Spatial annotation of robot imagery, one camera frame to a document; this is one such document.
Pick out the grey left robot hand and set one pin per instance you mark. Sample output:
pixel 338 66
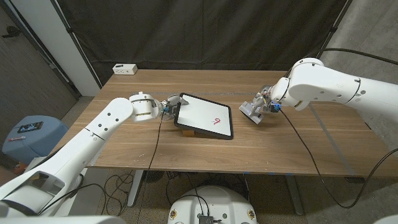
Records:
pixel 172 104

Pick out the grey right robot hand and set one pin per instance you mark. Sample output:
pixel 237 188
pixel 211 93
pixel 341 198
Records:
pixel 264 99

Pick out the grey whiteboard eraser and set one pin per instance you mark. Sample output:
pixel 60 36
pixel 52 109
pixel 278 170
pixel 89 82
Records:
pixel 248 112

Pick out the small black-framed whiteboard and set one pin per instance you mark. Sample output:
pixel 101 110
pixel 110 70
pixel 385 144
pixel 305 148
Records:
pixel 205 115

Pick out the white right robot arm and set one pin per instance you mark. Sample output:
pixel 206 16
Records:
pixel 335 84

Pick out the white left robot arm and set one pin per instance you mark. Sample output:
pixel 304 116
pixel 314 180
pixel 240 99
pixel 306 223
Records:
pixel 77 146

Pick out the small wooden block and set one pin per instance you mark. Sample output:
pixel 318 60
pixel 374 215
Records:
pixel 188 133

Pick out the white power strip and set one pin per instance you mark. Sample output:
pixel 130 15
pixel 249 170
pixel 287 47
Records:
pixel 124 69

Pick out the black round floor object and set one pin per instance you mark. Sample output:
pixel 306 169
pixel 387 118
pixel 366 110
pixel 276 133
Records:
pixel 154 176

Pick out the black backdrop curtain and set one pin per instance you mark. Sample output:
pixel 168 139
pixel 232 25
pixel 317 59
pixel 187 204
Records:
pixel 202 31

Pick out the white table leg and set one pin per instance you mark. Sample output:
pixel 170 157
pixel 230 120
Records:
pixel 135 189

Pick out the black backdrop stand pole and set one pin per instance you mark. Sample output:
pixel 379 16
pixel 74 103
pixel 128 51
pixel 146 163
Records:
pixel 74 40
pixel 332 29

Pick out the grey table leg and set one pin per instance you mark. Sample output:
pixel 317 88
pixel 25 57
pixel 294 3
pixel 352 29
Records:
pixel 293 196

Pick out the white robot torso base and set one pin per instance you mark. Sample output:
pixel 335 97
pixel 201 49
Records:
pixel 217 202

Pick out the grey electronics box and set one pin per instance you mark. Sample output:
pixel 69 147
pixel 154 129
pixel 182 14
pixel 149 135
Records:
pixel 206 219

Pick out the blue-grey stool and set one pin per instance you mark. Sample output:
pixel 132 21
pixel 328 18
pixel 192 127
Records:
pixel 40 140

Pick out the black phone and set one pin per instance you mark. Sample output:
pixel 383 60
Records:
pixel 30 127

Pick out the red pen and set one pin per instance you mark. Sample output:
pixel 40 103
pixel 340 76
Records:
pixel 16 138

